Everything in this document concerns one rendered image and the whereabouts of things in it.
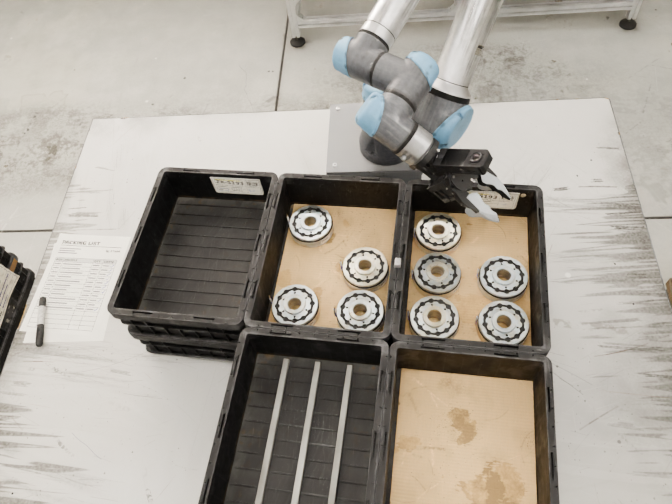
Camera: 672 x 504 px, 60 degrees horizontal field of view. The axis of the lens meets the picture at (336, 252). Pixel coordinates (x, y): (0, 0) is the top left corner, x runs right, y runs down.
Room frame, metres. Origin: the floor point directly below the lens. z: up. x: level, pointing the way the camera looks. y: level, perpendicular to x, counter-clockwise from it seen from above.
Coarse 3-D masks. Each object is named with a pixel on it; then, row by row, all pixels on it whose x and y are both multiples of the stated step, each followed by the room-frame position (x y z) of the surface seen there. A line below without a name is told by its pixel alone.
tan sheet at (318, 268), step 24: (336, 216) 0.83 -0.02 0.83; (360, 216) 0.82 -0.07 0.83; (384, 216) 0.81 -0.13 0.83; (288, 240) 0.79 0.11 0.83; (336, 240) 0.76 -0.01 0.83; (360, 240) 0.75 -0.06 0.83; (384, 240) 0.74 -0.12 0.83; (288, 264) 0.72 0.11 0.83; (312, 264) 0.71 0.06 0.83; (336, 264) 0.70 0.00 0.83; (312, 288) 0.65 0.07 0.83; (336, 288) 0.64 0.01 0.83; (384, 288) 0.61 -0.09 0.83; (360, 312) 0.57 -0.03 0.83
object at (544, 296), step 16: (544, 224) 0.64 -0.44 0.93; (400, 240) 0.67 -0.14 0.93; (544, 240) 0.60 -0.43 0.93; (400, 256) 0.63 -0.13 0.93; (544, 256) 0.57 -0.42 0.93; (400, 272) 0.59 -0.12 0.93; (544, 272) 0.53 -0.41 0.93; (400, 288) 0.55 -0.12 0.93; (544, 288) 0.50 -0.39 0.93; (400, 304) 0.52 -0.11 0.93; (544, 304) 0.47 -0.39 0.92; (544, 320) 0.44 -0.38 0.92; (400, 336) 0.45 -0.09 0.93; (416, 336) 0.44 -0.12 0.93; (544, 336) 0.40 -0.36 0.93; (528, 352) 0.37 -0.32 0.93; (544, 352) 0.37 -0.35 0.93
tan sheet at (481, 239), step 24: (456, 216) 0.77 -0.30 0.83; (504, 216) 0.75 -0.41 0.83; (480, 240) 0.69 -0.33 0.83; (504, 240) 0.68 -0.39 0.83; (480, 264) 0.63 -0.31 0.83; (528, 264) 0.61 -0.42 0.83; (408, 288) 0.60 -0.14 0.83; (528, 288) 0.55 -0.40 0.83; (528, 312) 0.50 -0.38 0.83; (456, 336) 0.47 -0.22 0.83; (528, 336) 0.44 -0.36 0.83
